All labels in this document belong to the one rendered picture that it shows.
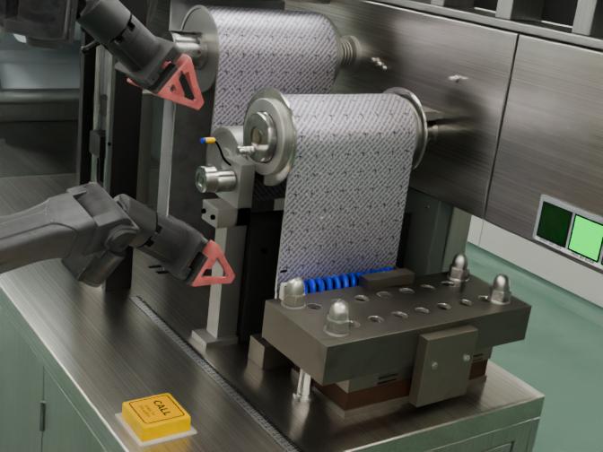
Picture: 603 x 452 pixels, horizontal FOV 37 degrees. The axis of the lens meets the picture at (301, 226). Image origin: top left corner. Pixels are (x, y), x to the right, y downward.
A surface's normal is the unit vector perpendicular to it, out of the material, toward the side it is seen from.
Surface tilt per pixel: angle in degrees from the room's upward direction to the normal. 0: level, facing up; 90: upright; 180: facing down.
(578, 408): 0
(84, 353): 0
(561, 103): 90
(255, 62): 92
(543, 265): 90
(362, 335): 0
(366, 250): 90
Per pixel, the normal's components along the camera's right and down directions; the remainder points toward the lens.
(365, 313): 0.11, -0.94
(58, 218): 0.46, -0.68
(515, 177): -0.83, 0.09
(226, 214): 0.55, 0.33
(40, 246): 0.66, 0.65
